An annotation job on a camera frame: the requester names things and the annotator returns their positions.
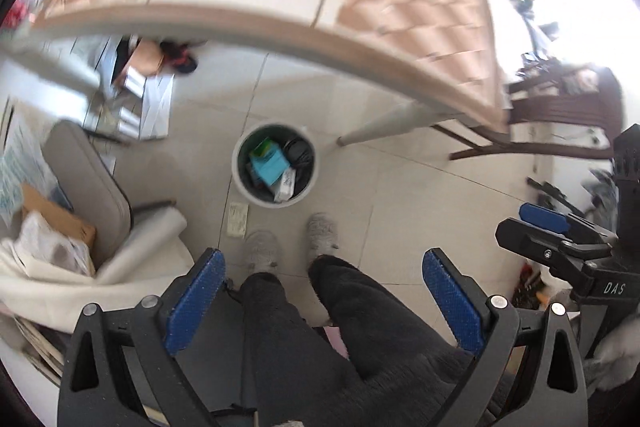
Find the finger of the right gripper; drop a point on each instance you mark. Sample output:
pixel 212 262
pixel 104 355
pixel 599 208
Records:
pixel 544 218

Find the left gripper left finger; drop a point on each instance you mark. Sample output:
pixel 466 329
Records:
pixel 97 388

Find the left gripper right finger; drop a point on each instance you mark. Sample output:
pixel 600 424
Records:
pixel 549 388

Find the blue green plastic bag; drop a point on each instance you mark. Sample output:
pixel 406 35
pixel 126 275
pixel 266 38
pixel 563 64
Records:
pixel 268 161

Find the white round trash bin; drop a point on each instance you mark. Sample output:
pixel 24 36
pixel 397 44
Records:
pixel 246 181

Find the cream rolled cloth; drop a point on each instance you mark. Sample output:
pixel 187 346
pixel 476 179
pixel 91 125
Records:
pixel 149 260

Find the black fleece trouser legs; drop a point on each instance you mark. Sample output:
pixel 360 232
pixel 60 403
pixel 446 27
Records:
pixel 398 371

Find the white table leg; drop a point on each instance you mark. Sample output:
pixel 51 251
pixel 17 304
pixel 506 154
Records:
pixel 401 120

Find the left grey fuzzy slipper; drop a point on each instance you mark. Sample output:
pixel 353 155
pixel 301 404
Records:
pixel 261 252

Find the grey fuzzy slipper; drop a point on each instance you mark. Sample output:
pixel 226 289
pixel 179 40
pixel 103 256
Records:
pixel 321 236
pixel 261 252

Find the grey cushioned chair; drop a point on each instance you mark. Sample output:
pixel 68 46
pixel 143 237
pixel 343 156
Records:
pixel 92 191

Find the brown cardboard box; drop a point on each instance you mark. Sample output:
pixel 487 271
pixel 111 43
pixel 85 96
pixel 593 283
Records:
pixel 52 234

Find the right grey fuzzy slipper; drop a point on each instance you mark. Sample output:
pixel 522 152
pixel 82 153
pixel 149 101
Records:
pixel 321 236

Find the green white medicine box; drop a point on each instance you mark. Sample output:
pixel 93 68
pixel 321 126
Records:
pixel 285 187

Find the black red sandal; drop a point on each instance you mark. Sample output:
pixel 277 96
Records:
pixel 178 58

